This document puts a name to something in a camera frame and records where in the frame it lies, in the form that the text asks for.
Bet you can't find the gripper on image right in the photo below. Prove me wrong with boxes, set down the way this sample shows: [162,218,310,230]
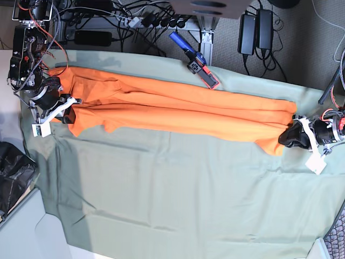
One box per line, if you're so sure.
[278,114,344,157]

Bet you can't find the orange T-shirt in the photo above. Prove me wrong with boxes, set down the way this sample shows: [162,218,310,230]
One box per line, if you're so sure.
[49,67,297,155]

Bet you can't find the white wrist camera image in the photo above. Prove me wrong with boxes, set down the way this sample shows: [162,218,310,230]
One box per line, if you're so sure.
[31,122,51,138]
[305,154,327,175]

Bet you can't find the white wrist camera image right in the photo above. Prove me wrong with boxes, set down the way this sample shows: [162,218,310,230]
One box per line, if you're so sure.
[305,154,327,175]

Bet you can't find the black plastic bag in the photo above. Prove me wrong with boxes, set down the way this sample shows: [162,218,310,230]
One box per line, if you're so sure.
[1,142,37,220]

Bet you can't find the black power adapter pair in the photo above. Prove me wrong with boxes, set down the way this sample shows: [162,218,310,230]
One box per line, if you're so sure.
[237,9,273,56]

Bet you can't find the black power brick left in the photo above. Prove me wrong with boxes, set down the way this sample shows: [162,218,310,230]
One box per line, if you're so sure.
[73,30,113,47]

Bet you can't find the blue clamp on table centre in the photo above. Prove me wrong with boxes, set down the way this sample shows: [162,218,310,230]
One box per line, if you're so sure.
[169,32,219,90]

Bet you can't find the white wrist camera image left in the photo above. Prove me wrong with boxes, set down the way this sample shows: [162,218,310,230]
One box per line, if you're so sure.
[31,122,51,138]

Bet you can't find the aluminium frame post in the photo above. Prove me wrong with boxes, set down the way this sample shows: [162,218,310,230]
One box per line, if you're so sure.
[189,15,219,66]

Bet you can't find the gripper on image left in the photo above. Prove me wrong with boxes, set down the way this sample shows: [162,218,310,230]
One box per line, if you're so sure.
[29,86,81,124]

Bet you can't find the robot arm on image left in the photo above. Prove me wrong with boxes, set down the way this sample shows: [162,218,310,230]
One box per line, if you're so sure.
[8,1,81,124]

